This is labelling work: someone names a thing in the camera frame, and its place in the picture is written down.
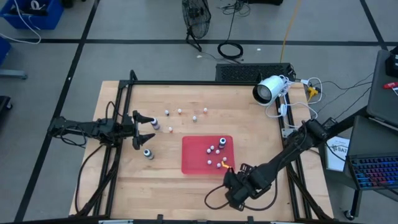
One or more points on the white paper sheet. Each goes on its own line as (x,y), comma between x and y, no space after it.
(337,155)

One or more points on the large violet food coloring bottle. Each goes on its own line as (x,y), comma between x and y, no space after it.
(155,124)

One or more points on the small maroon food coloring bottle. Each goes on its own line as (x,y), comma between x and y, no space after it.
(209,162)

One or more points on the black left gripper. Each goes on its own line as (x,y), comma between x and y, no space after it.
(127,127)

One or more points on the large black food coloring bottle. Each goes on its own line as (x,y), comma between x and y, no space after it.
(148,153)

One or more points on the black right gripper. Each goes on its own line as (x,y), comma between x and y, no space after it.
(239,193)

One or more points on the red translucent plastic bin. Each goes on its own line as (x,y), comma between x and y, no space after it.
(194,158)

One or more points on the grey equipment cart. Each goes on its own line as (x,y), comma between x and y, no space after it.
(370,140)

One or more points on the black device on desk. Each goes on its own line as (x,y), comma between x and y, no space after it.
(392,62)

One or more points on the black floor fan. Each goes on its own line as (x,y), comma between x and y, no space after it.
(196,18)

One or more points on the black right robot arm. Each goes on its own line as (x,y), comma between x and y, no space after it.
(286,155)

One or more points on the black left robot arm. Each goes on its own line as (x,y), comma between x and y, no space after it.
(77,127)

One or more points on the grey floor plate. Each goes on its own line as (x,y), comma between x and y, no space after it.
(12,74)

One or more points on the backlit keyboard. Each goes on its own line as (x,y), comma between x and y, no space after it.
(373,172)

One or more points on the black aluminium table frame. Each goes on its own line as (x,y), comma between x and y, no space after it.
(202,83)

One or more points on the yellow power plug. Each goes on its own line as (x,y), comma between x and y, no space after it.
(312,91)

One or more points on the large blue food coloring bottle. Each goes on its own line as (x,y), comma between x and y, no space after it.
(222,142)

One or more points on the blue plastic crate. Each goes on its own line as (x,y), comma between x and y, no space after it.
(53,15)

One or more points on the red hand tool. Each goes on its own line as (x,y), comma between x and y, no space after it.
(390,85)

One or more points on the dark grey side desk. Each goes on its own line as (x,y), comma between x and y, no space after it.
(382,102)

